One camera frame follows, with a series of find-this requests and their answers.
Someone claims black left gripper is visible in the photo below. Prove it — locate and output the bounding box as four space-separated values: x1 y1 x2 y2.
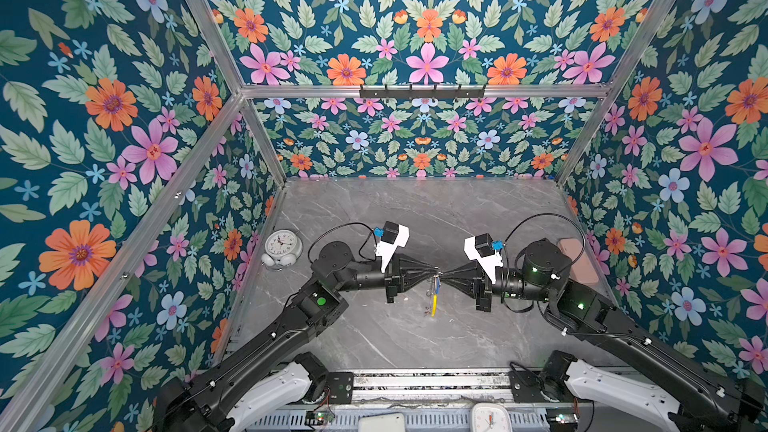
335 251 440 305

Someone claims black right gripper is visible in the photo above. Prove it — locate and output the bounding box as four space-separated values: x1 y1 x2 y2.
440 262 554 315

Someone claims large grey perforated keyring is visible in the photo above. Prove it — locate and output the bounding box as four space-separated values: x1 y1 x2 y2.
428 275 441 317

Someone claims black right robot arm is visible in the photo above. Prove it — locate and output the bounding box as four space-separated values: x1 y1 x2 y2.
438 235 765 431

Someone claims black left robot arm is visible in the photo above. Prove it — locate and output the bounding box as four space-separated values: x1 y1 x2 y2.
149 241 438 431

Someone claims pink rectangular case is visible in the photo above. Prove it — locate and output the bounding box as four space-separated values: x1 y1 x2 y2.
557 237 600 288

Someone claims white square clock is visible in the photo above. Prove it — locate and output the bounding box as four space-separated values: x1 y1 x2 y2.
469 403 513 432

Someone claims white alarm clock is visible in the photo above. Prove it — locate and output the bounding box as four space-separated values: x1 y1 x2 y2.
261 229 303 268

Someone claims white device at front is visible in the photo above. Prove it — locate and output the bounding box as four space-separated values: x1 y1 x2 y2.
358 413 406 432

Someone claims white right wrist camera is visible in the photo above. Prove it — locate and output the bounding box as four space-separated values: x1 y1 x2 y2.
464 233 503 284

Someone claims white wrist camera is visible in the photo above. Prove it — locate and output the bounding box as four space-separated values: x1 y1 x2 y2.
374 221 410 274
464 233 503 284

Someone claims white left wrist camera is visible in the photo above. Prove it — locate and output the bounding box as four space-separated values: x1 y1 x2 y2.
374 221 410 274

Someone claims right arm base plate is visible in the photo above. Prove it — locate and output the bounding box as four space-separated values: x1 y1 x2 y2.
508 369 574 403

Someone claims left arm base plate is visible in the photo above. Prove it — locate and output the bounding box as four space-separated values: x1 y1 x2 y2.
301 372 355 405

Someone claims black hook rail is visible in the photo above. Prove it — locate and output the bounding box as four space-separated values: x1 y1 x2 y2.
358 84 486 101

